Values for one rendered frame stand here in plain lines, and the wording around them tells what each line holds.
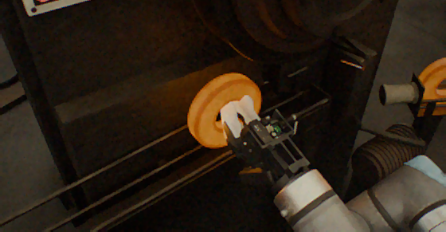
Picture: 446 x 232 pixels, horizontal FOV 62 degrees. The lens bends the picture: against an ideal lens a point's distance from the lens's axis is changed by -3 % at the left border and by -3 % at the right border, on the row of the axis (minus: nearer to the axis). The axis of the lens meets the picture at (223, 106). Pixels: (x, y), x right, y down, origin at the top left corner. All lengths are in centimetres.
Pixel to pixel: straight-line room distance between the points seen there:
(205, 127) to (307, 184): 22
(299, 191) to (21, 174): 150
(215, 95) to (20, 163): 141
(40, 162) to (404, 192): 160
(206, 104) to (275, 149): 15
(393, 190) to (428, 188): 6
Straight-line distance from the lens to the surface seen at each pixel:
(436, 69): 113
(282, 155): 65
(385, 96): 111
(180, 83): 78
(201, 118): 70
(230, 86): 70
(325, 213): 61
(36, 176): 189
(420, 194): 70
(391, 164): 117
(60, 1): 65
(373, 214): 72
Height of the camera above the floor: 132
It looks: 41 degrees down
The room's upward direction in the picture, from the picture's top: straight up
